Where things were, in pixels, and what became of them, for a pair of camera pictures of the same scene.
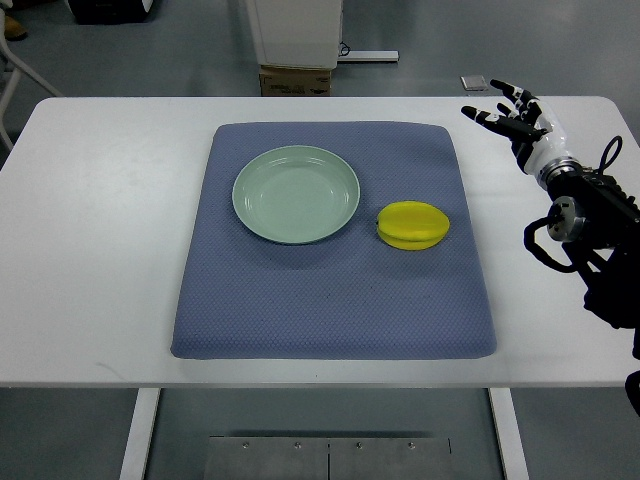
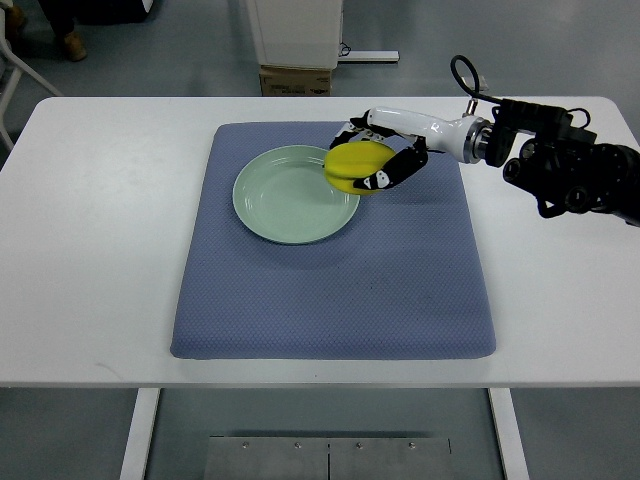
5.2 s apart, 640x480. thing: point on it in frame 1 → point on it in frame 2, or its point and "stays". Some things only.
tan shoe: [13, 30] → [75, 48]
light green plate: [296, 194] stays
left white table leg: [142, 424] stays
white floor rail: [370, 55] stays
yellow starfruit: [411, 225] → [347, 162]
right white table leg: [510, 433] stays
